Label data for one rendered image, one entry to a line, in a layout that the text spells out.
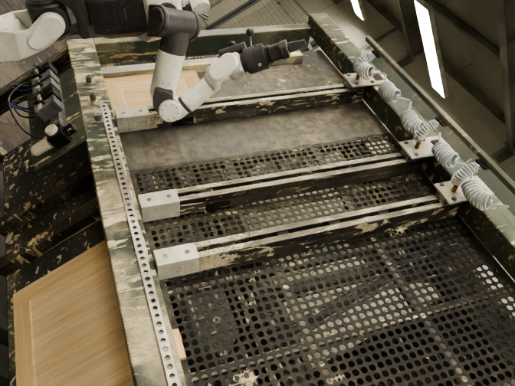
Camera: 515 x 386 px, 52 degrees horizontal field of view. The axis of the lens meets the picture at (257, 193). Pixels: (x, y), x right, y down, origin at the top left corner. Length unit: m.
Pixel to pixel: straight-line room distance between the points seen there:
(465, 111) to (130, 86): 6.45
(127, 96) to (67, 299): 0.86
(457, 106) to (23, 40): 7.08
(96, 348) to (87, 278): 0.28
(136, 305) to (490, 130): 6.90
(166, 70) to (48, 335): 0.99
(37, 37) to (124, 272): 0.83
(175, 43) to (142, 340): 0.92
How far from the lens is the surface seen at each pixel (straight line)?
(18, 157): 2.77
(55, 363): 1.93
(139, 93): 2.31
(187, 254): 1.57
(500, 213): 1.97
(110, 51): 2.63
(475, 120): 8.11
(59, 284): 2.07
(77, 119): 2.14
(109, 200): 1.77
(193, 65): 2.46
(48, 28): 1.91
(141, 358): 1.42
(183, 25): 1.76
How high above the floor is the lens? 1.40
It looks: 5 degrees down
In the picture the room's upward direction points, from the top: 60 degrees clockwise
